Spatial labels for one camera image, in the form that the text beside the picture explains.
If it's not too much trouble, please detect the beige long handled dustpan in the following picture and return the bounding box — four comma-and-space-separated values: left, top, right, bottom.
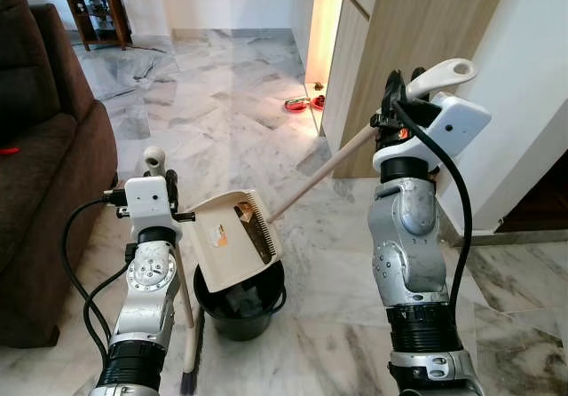
182, 59, 480, 295

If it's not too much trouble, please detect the wooden handled broom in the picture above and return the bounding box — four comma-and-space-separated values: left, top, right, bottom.
144, 146, 207, 395

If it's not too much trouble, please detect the light wood cabinet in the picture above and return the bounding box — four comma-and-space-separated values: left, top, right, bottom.
297, 0, 516, 179

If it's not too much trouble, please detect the dark brown fabric sofa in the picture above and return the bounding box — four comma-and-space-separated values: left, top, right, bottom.
0, 0, 119, 348

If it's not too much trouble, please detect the black plastic bucket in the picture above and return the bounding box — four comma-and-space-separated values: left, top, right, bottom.
193, 258, 288, 342

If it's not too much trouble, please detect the dark wooden shelf stand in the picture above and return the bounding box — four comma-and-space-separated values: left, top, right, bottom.
55, 0, 134, 51

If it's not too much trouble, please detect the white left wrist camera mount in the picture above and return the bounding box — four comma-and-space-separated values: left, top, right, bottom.
122, 177, 176, 231

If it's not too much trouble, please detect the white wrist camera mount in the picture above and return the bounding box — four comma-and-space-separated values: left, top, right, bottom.
122, 177, 176, 231
373, 92, 492, 173

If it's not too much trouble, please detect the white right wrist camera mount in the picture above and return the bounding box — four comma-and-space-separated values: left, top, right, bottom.
373, 92, 492, 173

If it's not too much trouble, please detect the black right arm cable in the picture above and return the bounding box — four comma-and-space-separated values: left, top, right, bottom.
390, 99, 471, 313

